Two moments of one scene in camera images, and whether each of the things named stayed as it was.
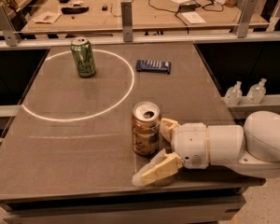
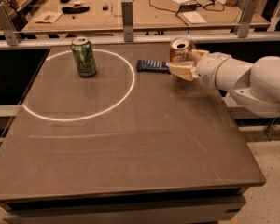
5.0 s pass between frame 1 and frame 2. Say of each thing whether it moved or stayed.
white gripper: moved
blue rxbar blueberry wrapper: stayed
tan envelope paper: stayed
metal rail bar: stayed
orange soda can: moved
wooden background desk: stayed
